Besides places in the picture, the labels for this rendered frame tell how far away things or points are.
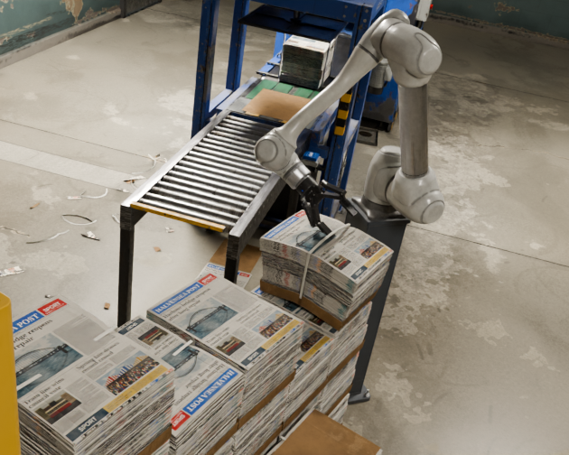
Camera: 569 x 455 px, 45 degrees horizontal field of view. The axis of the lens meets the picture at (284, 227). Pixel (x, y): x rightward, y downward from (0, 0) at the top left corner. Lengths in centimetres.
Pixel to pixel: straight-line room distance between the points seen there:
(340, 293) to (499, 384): 164
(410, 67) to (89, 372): 139
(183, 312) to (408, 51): 108
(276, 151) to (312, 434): 94
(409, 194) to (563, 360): 187
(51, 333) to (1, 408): 77
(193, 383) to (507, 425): 210
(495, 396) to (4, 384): 313
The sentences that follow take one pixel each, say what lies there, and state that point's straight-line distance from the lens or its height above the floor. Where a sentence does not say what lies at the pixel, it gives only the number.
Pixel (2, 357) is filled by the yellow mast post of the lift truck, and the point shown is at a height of 178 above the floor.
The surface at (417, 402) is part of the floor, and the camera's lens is 355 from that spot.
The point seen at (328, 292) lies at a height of 96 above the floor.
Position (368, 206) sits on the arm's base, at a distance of 286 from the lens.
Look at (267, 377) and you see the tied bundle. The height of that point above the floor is 97.
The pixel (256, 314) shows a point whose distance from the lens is 208.
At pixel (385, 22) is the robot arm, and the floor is 179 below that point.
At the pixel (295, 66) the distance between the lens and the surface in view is 482.
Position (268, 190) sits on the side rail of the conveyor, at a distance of 334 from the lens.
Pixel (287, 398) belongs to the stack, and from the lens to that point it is 228.
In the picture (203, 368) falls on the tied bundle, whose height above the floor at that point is 106.
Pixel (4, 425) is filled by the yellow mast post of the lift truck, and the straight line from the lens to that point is 90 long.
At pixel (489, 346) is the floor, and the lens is 408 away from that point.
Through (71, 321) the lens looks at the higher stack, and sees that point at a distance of 166.
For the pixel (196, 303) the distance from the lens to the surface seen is 209.
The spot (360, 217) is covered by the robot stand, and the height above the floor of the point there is 99.
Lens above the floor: 233
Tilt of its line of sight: 30 degrees down
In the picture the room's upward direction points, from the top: 10 degrees clockwise
